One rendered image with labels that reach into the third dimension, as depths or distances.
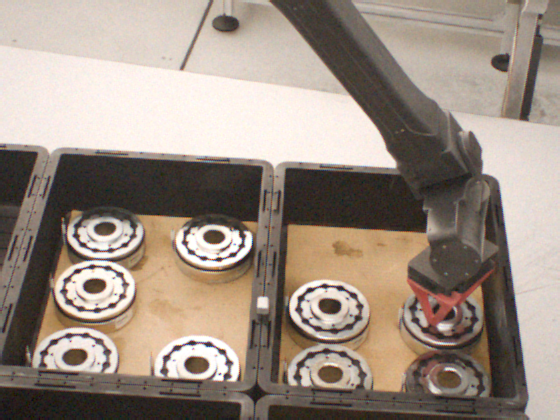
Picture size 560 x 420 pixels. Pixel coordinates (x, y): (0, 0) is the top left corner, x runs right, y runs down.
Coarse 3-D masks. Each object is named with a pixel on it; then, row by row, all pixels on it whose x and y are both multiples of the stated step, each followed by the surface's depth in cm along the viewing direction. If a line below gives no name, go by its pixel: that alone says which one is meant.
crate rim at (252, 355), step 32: (128, 160) 157; (160, 160) 156; (192, 160) 156; (224, 160) 157; (256, 160) 157; (32, 224) 146; (256, 256) 143; (256, 288) 139; (0, 320) 134; (256, 320) 136; (0, 352) 130; (256, 352) 132; (128, 384) 128; (160, 384) 128; (192, 384) 128; (224, 384) 128; (256, 384) 129
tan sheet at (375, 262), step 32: (288, 256) 158; (320, 256) 158; (352, 256) 159; (384, 256) 159; (288, 288) 154; (384, 288) 154; (480, 288) 155; (384, 320) 150; (288, 352) 145; (384, 352) 146; (480, 352) 147; (384, 384) 142
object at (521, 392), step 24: (288, 168) 156; (312, 168) 156; (336, 168) 157; (360, 168) 157; (384, 168) 157; (504, 240) 147; (504, 264) 144; (504, 288) 141; (504, 312) 139; (264, 336) 134; (264, 360) 131; (264, 384) 128; (288, 384) 129; (504, 408) 128
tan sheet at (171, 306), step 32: (160, 224) 162; (256, 224) 162; (64, 256) 156; (160, 256) 157; (160, 288) 152; (192, 288) 153; (224, 288) 153; (160, 320) 148; (192, 320) 149; (224, 320) 149; (128, 352) 144
